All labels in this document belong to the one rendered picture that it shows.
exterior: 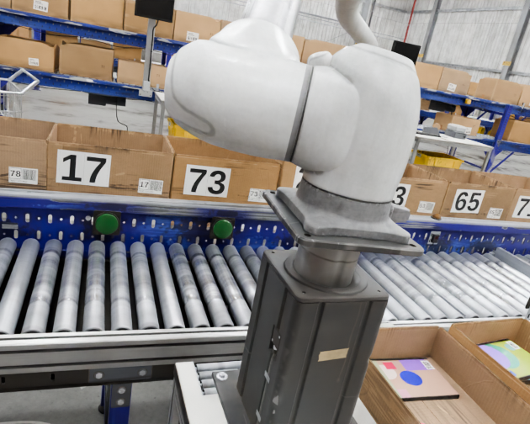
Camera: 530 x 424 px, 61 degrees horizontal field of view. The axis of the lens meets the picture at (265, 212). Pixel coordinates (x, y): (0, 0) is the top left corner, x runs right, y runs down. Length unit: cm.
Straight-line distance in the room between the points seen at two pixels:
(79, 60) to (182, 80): 513
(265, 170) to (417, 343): 80
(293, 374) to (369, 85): 48
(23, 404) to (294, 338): 150
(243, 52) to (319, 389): 57
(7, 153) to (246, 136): 103
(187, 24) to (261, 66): 542
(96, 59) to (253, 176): 431
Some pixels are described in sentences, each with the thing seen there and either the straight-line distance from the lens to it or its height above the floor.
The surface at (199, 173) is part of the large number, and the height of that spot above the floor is 99.
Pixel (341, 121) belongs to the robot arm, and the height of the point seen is 135.
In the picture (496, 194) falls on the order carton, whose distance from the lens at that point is 231.
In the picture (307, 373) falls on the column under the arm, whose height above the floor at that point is 93.
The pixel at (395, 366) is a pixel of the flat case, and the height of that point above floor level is 77.
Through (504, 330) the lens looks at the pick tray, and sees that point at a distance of 148.
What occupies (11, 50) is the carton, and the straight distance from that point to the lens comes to 589.
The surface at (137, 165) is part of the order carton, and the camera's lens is 157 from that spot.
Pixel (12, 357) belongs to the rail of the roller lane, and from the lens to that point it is 116.
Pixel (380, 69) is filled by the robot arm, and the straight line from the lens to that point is 68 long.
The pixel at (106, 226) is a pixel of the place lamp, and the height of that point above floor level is 80.
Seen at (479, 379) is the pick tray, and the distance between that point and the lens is 121.
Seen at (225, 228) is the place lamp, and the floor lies 82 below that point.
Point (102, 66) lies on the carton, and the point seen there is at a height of 95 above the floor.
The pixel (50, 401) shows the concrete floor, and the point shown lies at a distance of 210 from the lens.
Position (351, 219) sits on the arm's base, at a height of 121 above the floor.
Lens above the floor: 142
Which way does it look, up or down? 19 degrees down
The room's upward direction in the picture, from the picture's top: 11 degrees clockwise
